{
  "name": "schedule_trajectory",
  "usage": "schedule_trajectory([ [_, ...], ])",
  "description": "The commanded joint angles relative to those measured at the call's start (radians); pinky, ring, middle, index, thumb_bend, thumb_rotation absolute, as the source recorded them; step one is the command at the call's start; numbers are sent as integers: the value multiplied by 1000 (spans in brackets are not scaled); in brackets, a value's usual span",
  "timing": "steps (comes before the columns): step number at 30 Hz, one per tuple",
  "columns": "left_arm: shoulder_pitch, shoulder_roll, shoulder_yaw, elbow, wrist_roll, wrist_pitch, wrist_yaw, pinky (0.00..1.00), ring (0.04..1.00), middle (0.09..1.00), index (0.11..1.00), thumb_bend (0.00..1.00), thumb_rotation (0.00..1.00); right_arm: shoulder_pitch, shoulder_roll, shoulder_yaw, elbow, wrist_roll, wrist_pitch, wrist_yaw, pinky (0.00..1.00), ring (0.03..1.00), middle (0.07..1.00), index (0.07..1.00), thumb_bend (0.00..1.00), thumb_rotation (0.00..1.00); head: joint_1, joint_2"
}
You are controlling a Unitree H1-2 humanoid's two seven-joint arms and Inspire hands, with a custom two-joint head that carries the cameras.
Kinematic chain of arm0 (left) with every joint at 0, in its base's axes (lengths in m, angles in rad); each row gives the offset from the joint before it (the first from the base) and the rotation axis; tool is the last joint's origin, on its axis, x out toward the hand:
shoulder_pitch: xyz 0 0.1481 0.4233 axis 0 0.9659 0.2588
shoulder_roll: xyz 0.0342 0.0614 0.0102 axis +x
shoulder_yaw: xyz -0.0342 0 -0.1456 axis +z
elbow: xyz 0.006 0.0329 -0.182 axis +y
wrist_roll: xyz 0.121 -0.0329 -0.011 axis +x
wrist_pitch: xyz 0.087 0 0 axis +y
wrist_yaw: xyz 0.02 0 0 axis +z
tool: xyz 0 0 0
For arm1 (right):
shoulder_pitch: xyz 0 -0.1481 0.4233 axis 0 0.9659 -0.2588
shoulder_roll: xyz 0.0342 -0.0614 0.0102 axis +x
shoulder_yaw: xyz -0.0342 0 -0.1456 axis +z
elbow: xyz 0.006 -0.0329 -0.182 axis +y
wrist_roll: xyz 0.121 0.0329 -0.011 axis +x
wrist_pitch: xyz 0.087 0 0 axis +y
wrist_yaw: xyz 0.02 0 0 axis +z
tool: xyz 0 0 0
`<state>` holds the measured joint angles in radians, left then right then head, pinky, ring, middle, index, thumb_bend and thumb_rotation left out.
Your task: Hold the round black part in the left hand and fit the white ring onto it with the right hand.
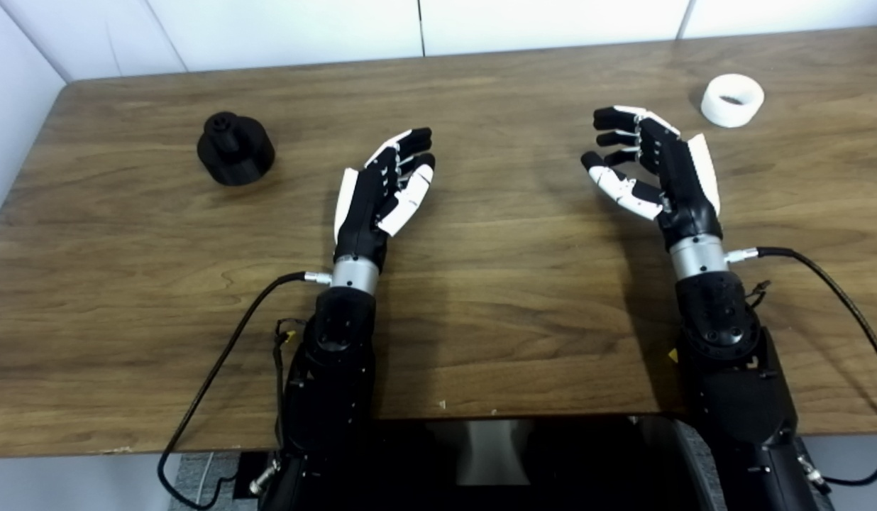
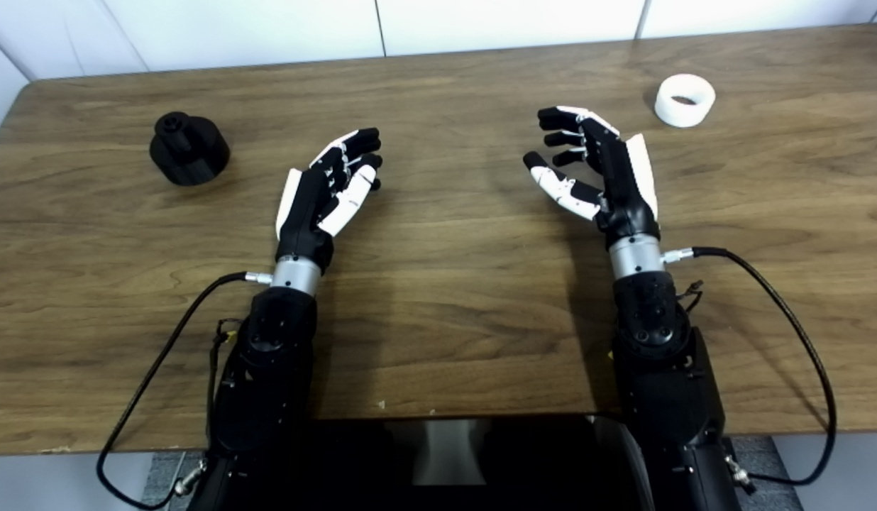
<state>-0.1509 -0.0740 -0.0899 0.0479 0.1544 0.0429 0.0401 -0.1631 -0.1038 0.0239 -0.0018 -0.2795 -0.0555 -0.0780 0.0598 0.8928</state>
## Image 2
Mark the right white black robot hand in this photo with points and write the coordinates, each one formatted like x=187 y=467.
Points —
x=623 y=191

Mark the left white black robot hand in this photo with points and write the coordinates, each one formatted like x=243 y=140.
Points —
x=307 y=206

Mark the round black plastic part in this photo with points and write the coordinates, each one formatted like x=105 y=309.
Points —
x=194 y=160

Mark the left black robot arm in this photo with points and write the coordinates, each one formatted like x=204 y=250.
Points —
x=268 y=383

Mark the glossy black robot torso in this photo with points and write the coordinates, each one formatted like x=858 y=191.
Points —
x=552 y=461

